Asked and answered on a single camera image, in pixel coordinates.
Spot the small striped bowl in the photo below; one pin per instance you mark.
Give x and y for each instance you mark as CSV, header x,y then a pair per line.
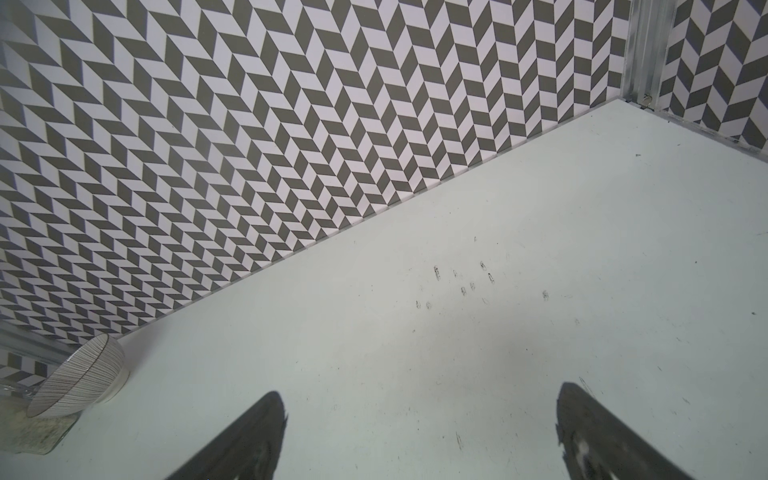
x,y
93,374

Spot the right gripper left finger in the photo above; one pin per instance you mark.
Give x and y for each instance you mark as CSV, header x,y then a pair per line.
x,y
249,448

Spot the glass spice jar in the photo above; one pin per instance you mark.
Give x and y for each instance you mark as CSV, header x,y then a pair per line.
x,y
31,435

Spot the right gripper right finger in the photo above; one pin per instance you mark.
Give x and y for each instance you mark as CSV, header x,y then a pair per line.
x,y
598,445

